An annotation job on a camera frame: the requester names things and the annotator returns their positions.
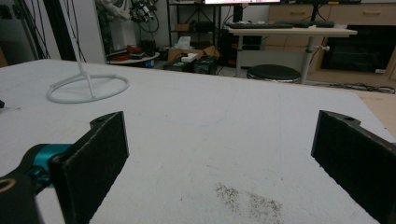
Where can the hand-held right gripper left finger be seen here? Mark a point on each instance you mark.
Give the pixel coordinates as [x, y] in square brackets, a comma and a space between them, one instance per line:
[90, 168]

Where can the black round stool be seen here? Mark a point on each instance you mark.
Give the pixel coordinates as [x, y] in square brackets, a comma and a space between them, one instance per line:
[273, 73]

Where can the round white low table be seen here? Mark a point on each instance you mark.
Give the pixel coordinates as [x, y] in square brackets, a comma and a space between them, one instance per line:
[134, 58]

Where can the cardboard box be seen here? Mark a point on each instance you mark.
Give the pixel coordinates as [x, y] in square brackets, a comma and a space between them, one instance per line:
[190, 52]

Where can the red tool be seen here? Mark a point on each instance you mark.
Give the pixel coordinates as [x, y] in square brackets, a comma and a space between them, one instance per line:
[134, 49]

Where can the black keyboard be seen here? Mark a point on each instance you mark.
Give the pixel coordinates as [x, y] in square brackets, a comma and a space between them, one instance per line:
[260, 25]

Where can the black metal shelf rack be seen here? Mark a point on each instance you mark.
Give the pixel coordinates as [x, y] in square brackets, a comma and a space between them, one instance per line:
[193, 21]

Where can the light wooden desk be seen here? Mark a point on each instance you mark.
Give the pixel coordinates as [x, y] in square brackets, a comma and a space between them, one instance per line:
[292, 31]

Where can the monitor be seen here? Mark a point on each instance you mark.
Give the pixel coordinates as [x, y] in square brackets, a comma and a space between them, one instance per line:
[241, 1]

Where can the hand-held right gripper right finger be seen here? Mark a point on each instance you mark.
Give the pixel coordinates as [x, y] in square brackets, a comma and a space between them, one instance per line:
[355, 158]

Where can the wooden drawer cabinet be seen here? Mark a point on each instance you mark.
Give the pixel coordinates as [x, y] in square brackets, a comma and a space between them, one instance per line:
[351, 18]

